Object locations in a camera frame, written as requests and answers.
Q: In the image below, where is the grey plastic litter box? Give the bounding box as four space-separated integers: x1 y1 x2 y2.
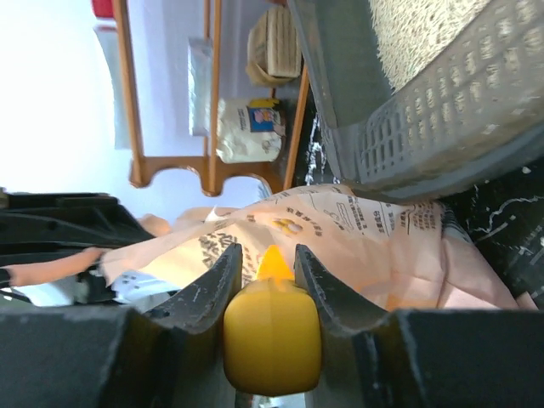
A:
289 1 543 201

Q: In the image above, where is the clear plastic container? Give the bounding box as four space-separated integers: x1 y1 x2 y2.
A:
187 37 213 137

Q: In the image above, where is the red white toothpaste box upper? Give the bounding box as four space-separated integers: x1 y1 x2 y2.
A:
91 0 115 20

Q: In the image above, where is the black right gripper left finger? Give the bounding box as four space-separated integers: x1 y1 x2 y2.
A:
1 244 242 407

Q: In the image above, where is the orange wooden tray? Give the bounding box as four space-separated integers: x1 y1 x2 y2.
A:
271 65 309 194

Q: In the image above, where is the tan kraft paper bag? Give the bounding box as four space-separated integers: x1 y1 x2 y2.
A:
246 6 302 88

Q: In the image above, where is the red white toothpaste box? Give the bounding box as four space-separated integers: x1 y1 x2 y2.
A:
91 0 115 20
93 25 130 150

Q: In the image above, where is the yellow plastic litter scoop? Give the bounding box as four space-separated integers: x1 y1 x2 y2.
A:
223 245 322 397

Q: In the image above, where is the orange wooden rack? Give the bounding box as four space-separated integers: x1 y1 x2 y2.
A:
113 1 282 197

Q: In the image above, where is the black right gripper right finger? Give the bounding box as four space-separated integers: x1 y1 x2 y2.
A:
294 245 543 407

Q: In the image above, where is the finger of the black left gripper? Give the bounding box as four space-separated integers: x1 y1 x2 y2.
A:
1 192 153 255

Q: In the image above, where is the red white toothpaste box lower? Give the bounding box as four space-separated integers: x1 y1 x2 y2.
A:
93 25 130 150

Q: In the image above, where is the pink cat litter bag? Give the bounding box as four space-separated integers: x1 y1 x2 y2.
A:
0 182 539 311

